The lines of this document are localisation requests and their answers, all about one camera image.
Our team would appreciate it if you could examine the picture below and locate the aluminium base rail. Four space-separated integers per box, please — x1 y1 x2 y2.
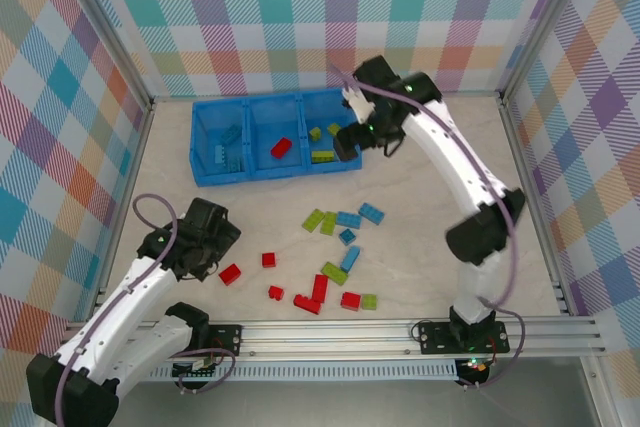
54 316 607 363

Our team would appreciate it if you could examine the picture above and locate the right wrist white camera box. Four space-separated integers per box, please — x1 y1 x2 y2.
342 86 377 121

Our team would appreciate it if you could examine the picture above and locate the aluminium frame post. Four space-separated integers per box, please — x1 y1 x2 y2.
47 0 156 113
498 0 604 107

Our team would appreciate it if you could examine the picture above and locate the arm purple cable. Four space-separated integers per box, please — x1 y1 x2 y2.
53 193 236 426
327 60 526 391

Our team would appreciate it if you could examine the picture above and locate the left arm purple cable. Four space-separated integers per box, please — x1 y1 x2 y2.
53 193 236 426

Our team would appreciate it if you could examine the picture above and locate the aluminium side rail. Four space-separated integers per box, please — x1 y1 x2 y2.
498 96 572 317
85 99 157 324

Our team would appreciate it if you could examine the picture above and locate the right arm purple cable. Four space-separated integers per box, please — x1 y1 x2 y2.
327 60 526 391

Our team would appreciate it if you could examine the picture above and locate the blue plastic bin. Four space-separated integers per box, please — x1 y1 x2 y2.
247 95 308 180
300 88 365 174
189 99 252 184

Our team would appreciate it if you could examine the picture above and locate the white slotted cable duct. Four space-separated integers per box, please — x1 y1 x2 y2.
119 361 459 382

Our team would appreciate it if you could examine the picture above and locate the long red lego brick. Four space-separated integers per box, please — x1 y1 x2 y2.
270 136 294 160

